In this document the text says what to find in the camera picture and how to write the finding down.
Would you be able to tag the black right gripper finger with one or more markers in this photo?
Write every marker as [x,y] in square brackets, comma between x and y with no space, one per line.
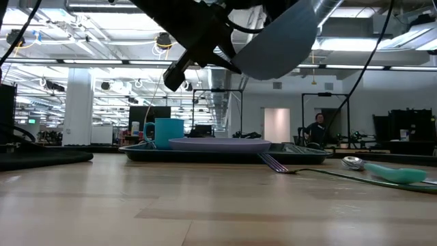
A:
[177,73]

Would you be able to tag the teal mug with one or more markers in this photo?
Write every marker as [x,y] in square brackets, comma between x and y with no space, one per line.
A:
[167,133]

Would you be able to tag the lilac round plate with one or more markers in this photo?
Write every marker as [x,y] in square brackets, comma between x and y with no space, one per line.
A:
[218,145]

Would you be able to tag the blue bowl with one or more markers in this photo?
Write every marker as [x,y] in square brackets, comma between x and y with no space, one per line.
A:
[280,44]

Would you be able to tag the black background robot arm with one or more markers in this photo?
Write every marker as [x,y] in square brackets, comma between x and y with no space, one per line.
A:
[247,135]

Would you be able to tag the dark green plastic tray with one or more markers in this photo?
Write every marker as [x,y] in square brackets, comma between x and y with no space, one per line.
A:
[205,158]

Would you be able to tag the black monitor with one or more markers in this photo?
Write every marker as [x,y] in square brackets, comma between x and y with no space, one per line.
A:
[150,112]

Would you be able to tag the white canister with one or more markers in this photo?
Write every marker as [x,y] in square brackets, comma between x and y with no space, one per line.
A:
[135,128]

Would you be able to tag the long ceiling light strip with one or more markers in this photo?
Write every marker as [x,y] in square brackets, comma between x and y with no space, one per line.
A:
[92,61]

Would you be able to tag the white pillar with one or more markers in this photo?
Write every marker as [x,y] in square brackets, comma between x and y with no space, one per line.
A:
[78,106]

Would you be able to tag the white door panel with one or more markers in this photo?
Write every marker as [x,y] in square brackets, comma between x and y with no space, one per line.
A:
[277,124]

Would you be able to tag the person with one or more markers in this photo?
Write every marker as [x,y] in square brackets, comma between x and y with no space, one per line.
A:
[315,131]

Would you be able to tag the green exit sign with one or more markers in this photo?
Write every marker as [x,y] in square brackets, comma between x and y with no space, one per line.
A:
[32,121]

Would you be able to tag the white cup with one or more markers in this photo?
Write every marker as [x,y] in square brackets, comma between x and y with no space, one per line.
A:
[404,135]

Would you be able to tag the black equipment cabinet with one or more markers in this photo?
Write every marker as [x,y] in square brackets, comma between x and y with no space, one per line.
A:
[413,124]

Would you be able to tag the black ceiling camera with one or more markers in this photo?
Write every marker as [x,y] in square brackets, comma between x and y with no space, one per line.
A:
[15,37]
[164,40]

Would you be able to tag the black gantry frame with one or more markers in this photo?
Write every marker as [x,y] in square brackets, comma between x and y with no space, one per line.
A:
[324,94]
[218,90]

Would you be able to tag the black aluminium table frame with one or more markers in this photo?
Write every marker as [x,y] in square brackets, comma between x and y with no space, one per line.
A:
[102,149]

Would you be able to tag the slanted silver ventilation duct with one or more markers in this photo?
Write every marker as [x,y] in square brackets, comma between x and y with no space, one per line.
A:
[326,8]

